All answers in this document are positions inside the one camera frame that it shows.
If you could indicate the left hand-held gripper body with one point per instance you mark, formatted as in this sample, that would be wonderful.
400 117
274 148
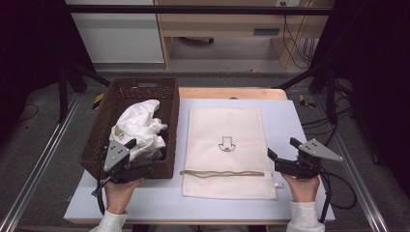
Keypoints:
116 158

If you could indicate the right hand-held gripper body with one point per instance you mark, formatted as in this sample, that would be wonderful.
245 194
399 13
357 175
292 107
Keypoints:
314 150

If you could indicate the white garment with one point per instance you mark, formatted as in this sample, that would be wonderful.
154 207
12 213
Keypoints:
138 124

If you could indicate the brown wicker basket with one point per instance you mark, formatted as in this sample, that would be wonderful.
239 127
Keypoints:
103 135

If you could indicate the cream mesh laundry bag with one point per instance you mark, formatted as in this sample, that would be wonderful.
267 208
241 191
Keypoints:
225 129

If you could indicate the person's left hand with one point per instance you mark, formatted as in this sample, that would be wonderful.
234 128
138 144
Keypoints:
117 196

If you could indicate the person's right hand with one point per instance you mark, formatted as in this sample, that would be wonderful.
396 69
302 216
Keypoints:
303 190

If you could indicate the white table mat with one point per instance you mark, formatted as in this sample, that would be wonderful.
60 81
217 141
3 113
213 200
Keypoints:
290 129

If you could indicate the black metal stand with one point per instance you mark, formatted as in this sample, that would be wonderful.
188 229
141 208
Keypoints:
63 96
331 96

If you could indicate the wooden table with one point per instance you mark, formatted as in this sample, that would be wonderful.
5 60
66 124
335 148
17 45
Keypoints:
225 93

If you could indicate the white cabinet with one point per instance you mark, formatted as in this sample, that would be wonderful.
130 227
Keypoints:
122 38

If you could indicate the black curtain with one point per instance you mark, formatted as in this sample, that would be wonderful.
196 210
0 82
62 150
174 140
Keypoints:
377 64
29 48

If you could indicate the wooden desk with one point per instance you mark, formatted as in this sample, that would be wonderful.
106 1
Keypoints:
225 22

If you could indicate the black horizontal bar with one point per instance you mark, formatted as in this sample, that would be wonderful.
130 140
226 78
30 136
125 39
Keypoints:
193 9

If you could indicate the aluminium rail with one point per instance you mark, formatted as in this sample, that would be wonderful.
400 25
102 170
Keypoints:
42 154
357 174

